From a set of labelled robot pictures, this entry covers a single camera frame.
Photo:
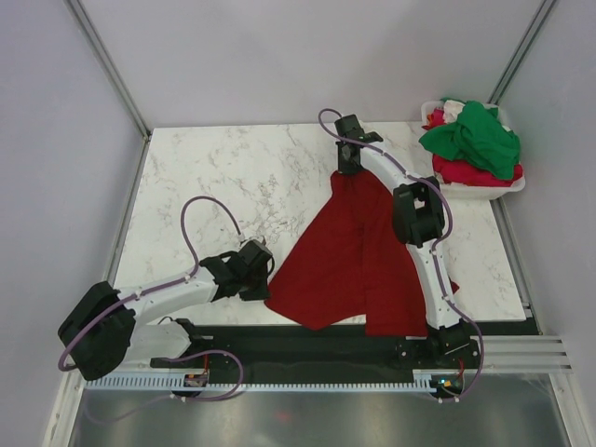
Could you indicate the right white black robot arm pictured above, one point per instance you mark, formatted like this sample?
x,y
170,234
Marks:
x,y
421,220

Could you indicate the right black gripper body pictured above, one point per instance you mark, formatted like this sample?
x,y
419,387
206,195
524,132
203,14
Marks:
x,y
346,167

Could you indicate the green t shirt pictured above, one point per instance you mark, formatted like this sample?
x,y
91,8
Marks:
x,y
478,138

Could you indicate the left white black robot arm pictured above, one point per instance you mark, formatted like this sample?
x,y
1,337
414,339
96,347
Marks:
x,y
97,333

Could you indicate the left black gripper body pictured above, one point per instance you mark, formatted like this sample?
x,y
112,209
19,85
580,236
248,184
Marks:
x,y
255,286

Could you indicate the dark red t shirt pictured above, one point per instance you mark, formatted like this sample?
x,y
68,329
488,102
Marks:
x,y
349,263

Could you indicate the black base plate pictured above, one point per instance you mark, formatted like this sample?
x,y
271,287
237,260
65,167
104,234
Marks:
x,y
294,354

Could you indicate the white slotted cable duct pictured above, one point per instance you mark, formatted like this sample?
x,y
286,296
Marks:
x,y
186,382

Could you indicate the white pink garment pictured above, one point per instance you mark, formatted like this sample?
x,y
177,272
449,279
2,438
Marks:
x,y
442,114

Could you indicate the white laundry basket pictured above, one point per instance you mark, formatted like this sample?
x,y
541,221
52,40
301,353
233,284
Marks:
x,y
461,191

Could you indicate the aluminium frame post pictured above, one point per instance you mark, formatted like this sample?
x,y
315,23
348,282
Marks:
x,y
105,60
522,50

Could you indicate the bright red t shirt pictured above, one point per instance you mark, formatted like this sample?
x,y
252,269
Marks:
x,y
459,171

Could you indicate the left aluminium frame post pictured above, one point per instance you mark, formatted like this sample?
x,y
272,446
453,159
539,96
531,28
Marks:
x,y
105,60

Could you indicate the right aluminium frame post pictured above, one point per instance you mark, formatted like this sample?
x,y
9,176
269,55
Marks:
x,y
522,50

